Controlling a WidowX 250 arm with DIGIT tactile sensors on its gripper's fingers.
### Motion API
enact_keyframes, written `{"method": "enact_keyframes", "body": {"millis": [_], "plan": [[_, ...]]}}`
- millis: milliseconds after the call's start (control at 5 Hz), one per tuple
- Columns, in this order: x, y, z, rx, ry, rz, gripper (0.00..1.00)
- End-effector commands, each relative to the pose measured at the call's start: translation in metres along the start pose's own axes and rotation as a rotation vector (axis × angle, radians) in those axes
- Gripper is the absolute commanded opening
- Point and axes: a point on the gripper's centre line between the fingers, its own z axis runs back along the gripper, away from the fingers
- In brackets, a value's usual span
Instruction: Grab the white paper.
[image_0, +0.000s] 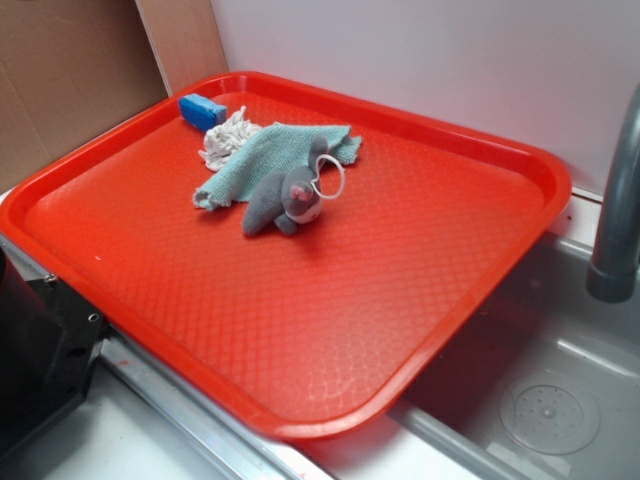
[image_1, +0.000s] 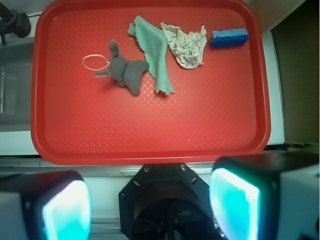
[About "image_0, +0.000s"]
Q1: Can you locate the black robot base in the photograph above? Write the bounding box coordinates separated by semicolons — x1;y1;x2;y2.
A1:
1;252;105;460

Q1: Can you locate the crumpled white paper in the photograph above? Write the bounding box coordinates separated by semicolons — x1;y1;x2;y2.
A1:
198;106;262;172

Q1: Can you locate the brown cardboard panel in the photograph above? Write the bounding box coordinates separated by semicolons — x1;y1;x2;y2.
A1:
1;1;227;191

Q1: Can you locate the red plastic tray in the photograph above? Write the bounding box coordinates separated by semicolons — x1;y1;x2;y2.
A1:
1;72;571;441

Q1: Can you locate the grey plush bunny toy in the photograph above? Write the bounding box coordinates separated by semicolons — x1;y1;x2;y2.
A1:
242;136;346;237

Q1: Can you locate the blue rectangular block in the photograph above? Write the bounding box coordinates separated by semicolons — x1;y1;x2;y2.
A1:
178;94;227;132

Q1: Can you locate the grey toy sink basin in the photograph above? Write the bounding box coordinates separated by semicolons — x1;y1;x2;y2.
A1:
304;235;639;479

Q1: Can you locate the teal knitted cloth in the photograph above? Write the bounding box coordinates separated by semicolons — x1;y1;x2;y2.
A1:
193;123;362;211

